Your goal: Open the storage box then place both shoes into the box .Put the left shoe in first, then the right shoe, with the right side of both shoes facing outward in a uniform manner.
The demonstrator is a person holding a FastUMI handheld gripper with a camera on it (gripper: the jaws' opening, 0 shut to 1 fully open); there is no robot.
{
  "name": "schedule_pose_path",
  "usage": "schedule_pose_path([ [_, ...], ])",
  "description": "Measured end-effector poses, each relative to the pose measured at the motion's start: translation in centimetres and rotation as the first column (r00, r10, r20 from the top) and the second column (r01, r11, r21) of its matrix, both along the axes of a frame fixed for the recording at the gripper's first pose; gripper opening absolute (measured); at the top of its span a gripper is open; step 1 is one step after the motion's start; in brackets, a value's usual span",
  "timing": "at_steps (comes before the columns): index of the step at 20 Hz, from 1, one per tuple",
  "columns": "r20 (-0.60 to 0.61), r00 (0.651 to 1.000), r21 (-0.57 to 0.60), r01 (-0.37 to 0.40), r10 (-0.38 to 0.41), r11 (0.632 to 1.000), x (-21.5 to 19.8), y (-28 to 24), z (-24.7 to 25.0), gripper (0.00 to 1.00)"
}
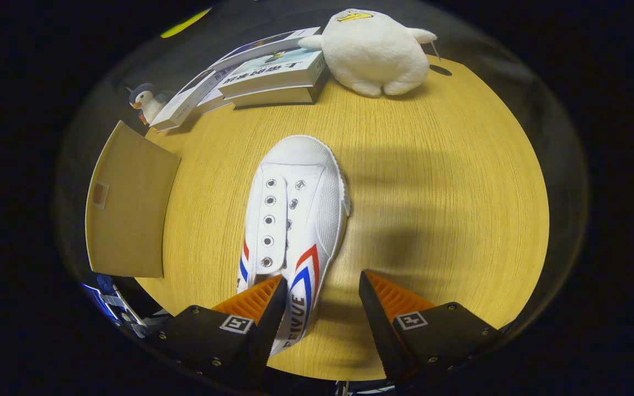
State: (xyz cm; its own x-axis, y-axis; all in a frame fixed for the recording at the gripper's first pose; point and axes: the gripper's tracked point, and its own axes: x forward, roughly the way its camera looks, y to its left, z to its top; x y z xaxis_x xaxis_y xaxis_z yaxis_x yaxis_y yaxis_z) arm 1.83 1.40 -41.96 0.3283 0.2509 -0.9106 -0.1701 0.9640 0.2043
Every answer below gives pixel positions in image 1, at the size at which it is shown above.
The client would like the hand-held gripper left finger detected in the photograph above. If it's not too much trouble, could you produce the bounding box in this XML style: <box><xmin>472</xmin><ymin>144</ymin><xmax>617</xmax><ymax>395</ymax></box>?
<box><xmin>155</xmin><ymin>274</ymin><xmax>288</xmax><ymax>386</ymax></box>

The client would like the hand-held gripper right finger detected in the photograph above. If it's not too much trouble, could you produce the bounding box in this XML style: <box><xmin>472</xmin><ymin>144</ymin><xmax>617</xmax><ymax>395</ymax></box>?
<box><xmin>358</xmin><ymin>269</ymin><xmax>502</xmax><ymax>383</ymax></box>

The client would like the white striped canvas shoe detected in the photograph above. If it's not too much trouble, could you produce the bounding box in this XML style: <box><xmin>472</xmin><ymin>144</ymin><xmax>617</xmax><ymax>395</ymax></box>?
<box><xmin>236</xmin><ymin>135</ymin><xmax>351</xmax><ymax>357</ymax></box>

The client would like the beige fabric storage box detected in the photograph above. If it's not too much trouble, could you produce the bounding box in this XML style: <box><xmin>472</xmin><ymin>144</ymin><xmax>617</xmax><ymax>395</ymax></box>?
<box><xmin>85</xmin><ymin>120</ymin><xmax>181</xmax><ymax>279</ymax></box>

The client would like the blue screen display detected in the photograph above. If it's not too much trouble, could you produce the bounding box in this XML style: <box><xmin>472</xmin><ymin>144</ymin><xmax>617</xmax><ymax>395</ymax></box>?
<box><xmin>81</xmin><ymin>275</ymin><xmax>150</xmax><ymax>337</ymax></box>

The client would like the white printed booklet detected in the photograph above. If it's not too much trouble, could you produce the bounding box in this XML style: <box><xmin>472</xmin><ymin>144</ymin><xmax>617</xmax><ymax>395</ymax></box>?
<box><xmin>193</xmin><ymin>63</ymin><xmax>241</xmax><ymax>116</ymax></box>

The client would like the white portrait cover book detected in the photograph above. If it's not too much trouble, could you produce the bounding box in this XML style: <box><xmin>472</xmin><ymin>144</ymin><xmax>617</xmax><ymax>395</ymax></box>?
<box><xmin>151</xmin><ymin>69</ymin><xmax>218</xmax><ymax>133</ymax></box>

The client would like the grey penguin plush toy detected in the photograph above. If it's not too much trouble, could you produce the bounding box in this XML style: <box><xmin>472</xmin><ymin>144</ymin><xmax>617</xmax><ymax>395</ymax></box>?
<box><xmin>128</xmin><ymin>82</ymin><xmax>174</xmax><ymax>126</ymax></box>

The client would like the teal cover book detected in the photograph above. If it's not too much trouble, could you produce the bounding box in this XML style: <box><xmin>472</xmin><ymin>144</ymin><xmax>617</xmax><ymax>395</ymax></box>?
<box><xmin>217</xmin><ymin>48</ymin><xmax>327</xmax><ymax>100</ymax></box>

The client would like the blue picture cover book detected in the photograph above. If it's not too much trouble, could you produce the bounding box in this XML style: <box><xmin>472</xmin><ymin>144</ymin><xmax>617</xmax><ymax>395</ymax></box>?
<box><xmin>207</xmin><ymin>26</ymin><xmax>322</xmax><ymax>72</ymax></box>

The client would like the white duck plush toy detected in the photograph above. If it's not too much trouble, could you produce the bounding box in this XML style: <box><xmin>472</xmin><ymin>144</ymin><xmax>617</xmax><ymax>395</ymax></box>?
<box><xmin>298</xmin><ymin>8</ymin><xmax>439</xmax><ymax>98</ymax></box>

